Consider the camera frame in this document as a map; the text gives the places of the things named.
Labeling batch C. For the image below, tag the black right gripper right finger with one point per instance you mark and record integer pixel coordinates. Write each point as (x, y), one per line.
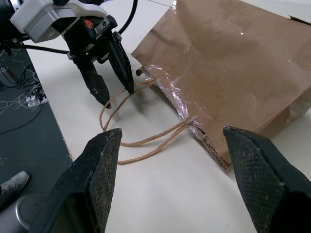
(267, 184)

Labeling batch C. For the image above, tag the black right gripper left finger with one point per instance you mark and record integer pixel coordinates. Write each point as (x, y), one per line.
(80, 184)

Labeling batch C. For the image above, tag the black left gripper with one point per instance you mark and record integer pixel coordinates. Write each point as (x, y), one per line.
(82, 41)

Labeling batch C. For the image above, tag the grey sneaker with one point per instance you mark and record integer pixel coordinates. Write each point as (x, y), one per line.
(13, 185)

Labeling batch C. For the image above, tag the silver robot body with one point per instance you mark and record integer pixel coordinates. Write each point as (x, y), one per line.
(17, 216)

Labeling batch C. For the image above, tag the white power strip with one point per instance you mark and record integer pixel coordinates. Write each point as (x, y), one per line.
(31, 101)

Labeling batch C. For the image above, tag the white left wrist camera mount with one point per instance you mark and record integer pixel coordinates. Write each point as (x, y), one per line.
(43, 17)

